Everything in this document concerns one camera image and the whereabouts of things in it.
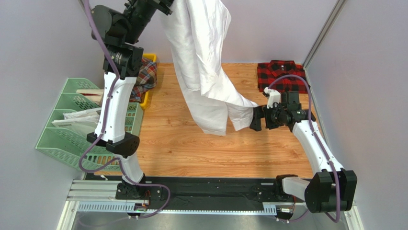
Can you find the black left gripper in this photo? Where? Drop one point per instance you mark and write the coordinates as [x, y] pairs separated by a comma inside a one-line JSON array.
[[160, 5]]

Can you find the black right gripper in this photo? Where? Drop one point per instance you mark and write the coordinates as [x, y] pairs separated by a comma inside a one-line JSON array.
[[266, 117]]

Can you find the white long sleeve shirt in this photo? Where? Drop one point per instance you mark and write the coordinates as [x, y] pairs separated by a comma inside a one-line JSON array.
[[196, 30]]

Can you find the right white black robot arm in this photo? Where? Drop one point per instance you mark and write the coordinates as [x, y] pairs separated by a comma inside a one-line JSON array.
[[332, 187]]

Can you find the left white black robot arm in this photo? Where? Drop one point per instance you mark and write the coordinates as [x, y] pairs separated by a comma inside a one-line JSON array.
[[117, 34]]

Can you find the yellow plastic bin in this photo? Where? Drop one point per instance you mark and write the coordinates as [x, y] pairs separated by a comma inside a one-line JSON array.
[[148, 76]]

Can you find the multicolour plaid shirt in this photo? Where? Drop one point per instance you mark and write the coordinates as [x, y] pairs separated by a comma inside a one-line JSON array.
[[135, 96]]

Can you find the papers in file rack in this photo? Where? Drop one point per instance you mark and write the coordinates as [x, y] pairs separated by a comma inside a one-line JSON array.
[[84, 120]]

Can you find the green mesh file rack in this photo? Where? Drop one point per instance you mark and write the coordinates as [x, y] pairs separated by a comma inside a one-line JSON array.
[[67, 146]]

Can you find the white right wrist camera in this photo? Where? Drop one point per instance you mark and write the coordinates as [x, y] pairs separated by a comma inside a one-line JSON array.
[[273, 97]]

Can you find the left aluminium corner post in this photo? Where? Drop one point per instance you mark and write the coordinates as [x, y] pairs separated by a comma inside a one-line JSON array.
[[83, 4]]

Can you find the aluminium corner post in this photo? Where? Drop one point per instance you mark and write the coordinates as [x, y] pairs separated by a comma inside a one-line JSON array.
[[339, 5], [83, 4]]

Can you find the right aluminium corner post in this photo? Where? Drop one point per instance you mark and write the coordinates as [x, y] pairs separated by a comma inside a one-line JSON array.
[[339, 5]]

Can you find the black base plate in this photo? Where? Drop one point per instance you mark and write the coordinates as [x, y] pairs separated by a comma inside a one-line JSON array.
[[199, 193]]

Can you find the aluminium rail frame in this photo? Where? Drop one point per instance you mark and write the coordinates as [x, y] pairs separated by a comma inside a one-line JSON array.
[[93, 196]]

